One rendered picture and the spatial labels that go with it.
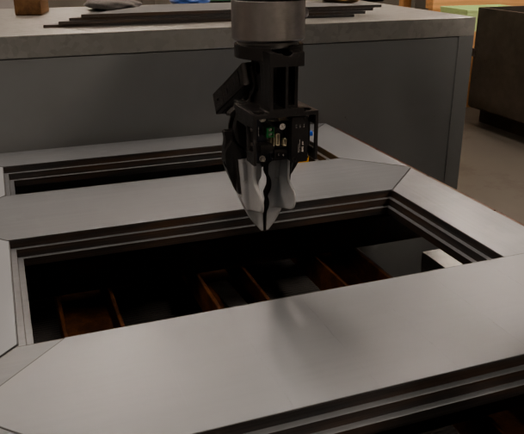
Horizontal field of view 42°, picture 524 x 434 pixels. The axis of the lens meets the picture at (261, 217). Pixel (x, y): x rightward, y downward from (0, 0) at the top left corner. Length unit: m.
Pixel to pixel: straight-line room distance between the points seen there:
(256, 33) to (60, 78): 0.71
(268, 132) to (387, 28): 0.88
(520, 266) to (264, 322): 0.33
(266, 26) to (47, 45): 0.71
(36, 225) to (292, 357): 0.46
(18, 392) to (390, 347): 0.33
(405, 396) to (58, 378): 0.30
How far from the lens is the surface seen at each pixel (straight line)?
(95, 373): 0.64
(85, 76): 1.35
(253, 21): 0.69
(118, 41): 1.35
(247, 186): 0.76
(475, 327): 0.72
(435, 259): 1.26
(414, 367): 0.64
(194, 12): 1.48
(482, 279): 0.82
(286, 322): 0.69
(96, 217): 0.98
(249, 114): 0.69
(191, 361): 0.64
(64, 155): 1.29
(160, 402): 0.59
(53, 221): 0.98
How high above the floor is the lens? 1.20
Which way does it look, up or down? 22 degrees down
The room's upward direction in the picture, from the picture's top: straight up
